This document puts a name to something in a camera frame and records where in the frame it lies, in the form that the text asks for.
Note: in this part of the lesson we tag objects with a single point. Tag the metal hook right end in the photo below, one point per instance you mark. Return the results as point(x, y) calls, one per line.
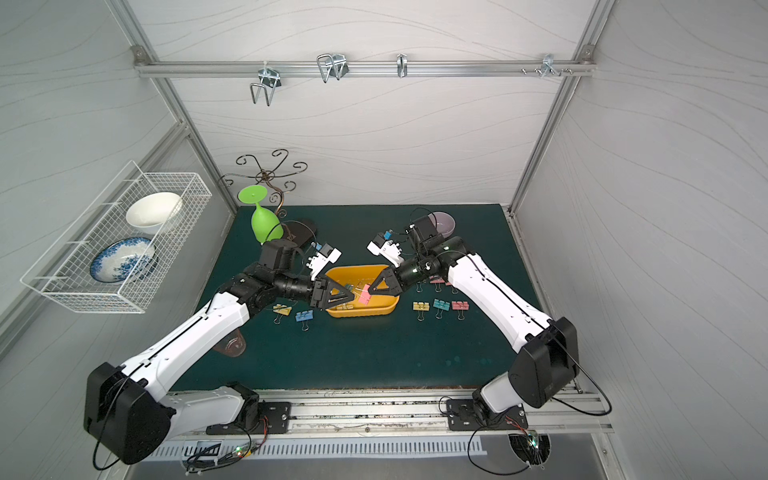
point(546, 69)

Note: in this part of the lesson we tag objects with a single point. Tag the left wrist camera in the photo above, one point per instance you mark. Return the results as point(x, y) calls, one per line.
point(323, 254)

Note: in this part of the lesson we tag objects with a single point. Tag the white ceramic bowl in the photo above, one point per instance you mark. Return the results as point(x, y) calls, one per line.
point(155, 213)

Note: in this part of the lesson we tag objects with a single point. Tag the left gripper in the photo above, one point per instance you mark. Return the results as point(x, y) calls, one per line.
point(319, 292)

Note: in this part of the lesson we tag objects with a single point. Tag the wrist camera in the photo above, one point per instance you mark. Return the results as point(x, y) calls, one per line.
point(383, 245)
point(323, 254)

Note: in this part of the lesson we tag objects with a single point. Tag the blue patterned plate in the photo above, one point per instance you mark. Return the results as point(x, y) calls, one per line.
point(126, 259)

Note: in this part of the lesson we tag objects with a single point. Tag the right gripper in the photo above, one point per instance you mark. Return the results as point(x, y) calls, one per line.
point(394, 276)

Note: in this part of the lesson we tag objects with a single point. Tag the green plastic wine glass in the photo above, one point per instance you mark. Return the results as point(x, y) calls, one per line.
point(264, 222)

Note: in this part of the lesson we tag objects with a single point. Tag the clear plastic cup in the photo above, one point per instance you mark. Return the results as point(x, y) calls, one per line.
point(232, 345)

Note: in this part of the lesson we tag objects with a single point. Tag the purple ceramic bowl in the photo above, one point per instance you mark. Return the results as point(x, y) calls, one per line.
point(444, 223)

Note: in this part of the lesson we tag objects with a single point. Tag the double prong metal hook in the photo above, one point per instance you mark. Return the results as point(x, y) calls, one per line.
point(268, 80)

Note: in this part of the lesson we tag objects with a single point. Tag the blue binder clip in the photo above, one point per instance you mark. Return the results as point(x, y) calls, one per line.
point(303, 318)

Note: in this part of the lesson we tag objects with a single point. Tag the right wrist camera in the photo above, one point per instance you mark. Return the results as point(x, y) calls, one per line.
point(383, 245)

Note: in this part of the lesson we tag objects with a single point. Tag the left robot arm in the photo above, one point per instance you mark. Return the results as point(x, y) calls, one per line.
point(129, 408)

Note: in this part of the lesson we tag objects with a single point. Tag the large pink binder clip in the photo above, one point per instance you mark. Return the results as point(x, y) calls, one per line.
point(364, 296)

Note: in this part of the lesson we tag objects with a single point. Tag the yellow plastic storage box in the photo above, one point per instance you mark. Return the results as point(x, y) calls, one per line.
point(355, 279)

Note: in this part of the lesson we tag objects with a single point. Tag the cream binder clip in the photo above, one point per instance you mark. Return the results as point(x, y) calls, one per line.
point(281, 311)

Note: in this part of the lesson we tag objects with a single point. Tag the yellow binder clip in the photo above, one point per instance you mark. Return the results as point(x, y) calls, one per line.
point(421, 308)

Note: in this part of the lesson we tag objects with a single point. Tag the aluminium crossbar rail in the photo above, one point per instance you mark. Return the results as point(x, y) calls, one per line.
point(357, 69)

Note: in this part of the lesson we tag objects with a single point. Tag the black metal cup stand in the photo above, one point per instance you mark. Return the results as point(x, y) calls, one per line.
point(279, 179)

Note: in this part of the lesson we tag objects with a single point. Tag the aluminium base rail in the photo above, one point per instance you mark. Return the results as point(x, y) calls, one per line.
point(372, 413)

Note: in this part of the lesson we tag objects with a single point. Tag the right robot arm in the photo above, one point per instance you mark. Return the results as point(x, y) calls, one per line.
point(546, 350)

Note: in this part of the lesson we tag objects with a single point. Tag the white wire basket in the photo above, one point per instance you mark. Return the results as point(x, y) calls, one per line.
point(62, 275)

